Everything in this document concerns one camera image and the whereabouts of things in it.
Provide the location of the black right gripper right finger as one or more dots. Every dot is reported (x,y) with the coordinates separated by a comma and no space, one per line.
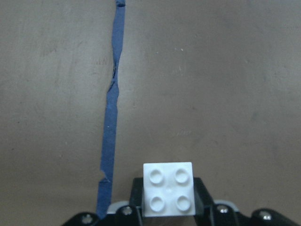
(210,213)

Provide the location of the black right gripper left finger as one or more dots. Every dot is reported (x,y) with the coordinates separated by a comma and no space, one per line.
(130,214)

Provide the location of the white block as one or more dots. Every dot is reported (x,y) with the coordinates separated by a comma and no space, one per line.
(168,189)

